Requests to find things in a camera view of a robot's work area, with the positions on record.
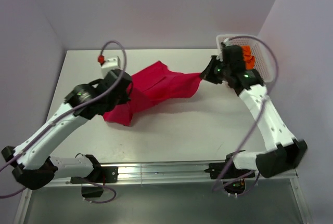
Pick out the red t shirt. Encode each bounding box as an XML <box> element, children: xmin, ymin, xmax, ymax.
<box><xmin>103</xmin><ymin>61</ymin><xmax>201</xmax><ymax>126</ymax></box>

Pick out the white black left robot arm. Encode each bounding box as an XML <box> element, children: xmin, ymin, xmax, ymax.
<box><xmin>2</xmin><ymin>69</ymin><xmax>133</xmax><ymax>190</ymax></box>

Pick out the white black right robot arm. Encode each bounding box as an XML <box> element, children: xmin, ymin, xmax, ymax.
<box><xmin>200</xmin><ymin>45</ymin><xmax>308</xmax><ymax>178</ymax></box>

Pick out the orange t shirt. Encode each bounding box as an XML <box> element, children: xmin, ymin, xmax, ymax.
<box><xmin>241</xmin><ymin>46</ymin><xmax>255</xmax><ymax>70</ymax></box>

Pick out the white perforated plastic basket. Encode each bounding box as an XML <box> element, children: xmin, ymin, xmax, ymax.
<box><xmin>216</xmin><ymin>34</ymin><xmax>275</xmax><ymax>83</ymax></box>

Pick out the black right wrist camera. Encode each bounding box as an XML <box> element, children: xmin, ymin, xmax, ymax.
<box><xmin>222</xmin><ymin>45</ymin><xmax>246</xmax><ymax>73</ymax></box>

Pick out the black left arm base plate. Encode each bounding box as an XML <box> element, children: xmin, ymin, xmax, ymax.
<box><xmin>70</xmin><ymin>166</ymin><xmax>118</xmax><ymax>184</ymax></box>

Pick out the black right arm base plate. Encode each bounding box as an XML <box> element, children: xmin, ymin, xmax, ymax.
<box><xmin>204</xmin><ymin>162</ymin><xmax>255</xmax><ymax>179</ymax></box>

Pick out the aluminium table edge rail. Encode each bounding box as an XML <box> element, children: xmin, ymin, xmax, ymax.
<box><xmin>24</xmin><ymin>160</ymin><xmax>299</xmax><ymax>188</ymax></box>

